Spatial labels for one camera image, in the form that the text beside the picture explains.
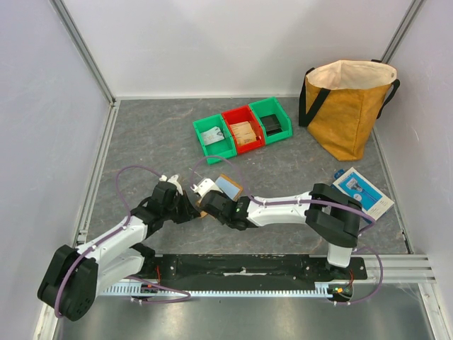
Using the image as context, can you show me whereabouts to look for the mustard tote bag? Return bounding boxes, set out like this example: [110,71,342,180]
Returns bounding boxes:
[298,59,401,162]

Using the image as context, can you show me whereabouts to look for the left green plastic bin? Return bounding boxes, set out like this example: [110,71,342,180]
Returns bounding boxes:
[193,114,237,164]

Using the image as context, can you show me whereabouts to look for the brown cards in red bin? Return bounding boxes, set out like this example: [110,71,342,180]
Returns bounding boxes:
[230,121,260,147]

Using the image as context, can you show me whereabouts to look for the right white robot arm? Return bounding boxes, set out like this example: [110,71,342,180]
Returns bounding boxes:
[200,183,363,279]

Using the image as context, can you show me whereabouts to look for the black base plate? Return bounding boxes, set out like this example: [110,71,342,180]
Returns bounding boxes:
[137,254,367,291]

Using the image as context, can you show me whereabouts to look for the red plastic bin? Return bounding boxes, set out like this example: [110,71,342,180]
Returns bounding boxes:
[222,106,265,154]

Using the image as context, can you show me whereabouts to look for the orange leather card holder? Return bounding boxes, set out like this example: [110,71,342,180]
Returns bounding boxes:
[197,174,243,209]

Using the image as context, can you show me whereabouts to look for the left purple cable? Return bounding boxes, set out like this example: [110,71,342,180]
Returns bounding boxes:
[55,164,192,318]

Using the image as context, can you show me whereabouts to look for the right green plastic bin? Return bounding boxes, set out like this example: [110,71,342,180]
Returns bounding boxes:
[248,97,293,145]

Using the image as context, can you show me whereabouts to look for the green plastic bin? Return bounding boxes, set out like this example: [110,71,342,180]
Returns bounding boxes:
[248,97,293,145]
[193,114,237,164]

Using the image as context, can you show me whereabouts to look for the slotted cable duct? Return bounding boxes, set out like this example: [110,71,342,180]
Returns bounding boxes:
[100,280,336,298]

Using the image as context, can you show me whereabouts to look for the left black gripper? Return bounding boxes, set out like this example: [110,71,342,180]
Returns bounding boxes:
[162,191,200,224]

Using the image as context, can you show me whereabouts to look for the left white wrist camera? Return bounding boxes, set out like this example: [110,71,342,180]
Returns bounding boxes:
[159,174,183,195]

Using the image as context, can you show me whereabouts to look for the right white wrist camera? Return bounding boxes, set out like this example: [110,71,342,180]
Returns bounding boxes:
[190,178,220,198]

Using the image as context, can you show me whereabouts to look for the black wallet in bin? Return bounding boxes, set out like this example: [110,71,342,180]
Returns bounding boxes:
[260,114,284,137]

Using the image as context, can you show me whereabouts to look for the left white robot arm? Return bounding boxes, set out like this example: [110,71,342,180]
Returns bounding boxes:
[37,182,200,321]

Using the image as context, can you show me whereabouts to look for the blue razor package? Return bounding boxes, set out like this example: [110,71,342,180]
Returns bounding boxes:
[332,167,394,220]

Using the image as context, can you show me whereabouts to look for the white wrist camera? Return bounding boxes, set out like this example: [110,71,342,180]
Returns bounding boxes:
[159,174,183,195]
[190,178,220,198]

